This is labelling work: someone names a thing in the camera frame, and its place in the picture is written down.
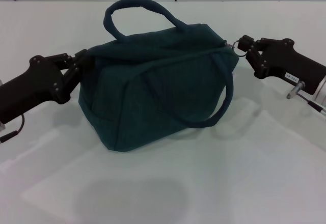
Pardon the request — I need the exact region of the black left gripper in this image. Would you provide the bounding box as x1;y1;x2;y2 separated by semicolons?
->
0;49;95;126

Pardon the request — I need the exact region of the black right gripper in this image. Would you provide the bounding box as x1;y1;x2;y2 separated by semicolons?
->
237;35;326;95

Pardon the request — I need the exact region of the dark teal insulated lunch bag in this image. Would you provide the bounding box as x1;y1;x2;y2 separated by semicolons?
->
77;0;240;154

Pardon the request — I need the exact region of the dark grey right arm cable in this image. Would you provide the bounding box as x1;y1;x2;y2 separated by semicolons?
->
297;93;326;116

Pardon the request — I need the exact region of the dark grey arm cable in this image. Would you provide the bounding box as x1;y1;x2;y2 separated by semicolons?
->
0;113;26;144
297;93;326;116

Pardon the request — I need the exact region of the dark grey left arm cable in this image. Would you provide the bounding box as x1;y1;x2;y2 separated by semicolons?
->
0;113;26;144

